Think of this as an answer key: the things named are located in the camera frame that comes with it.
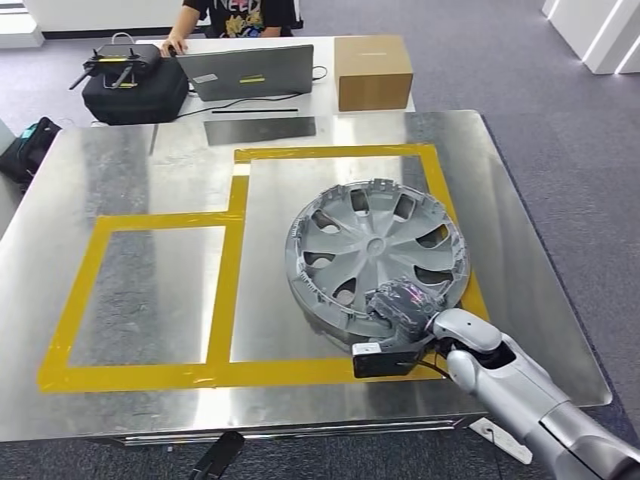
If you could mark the grey side table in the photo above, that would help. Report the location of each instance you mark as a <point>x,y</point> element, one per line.
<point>6,205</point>

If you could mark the person's right forearm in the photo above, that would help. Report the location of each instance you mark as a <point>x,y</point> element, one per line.
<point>185,32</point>

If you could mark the black robot body part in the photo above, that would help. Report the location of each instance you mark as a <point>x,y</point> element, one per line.
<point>217,457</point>

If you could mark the thin black strip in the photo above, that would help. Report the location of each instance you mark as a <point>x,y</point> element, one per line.
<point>255,110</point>

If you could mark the person's right hand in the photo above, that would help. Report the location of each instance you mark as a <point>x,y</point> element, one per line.
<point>173,48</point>

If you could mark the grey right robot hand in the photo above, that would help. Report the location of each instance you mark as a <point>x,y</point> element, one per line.
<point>404,308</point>

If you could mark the stainless steel workbench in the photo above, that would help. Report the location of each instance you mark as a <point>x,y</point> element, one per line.
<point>150,298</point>

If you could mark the grey laptop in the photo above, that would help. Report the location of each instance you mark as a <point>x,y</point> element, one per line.
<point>250,73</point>

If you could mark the seated person at laptop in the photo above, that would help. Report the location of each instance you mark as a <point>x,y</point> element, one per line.
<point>240,16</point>

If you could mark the black remote controller with antennas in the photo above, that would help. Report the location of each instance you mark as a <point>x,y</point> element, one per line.
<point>125,60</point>

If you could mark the black bag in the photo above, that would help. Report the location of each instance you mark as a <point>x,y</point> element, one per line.
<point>30,152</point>

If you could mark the white power strip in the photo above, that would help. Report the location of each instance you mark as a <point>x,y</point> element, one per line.
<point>500,442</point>

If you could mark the brown cardboard box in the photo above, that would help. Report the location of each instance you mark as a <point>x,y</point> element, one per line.
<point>372,73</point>

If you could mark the white desk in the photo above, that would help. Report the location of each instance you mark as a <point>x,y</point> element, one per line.
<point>324,99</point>

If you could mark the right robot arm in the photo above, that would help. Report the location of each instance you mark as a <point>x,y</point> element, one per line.
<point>525,397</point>

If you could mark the black carrying case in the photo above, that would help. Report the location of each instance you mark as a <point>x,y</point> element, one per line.
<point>135,102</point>

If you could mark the grey plastic wheel hubcap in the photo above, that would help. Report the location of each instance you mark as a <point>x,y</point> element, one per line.
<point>370,245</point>

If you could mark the white partition block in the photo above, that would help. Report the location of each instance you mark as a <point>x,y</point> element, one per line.
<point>600,40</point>

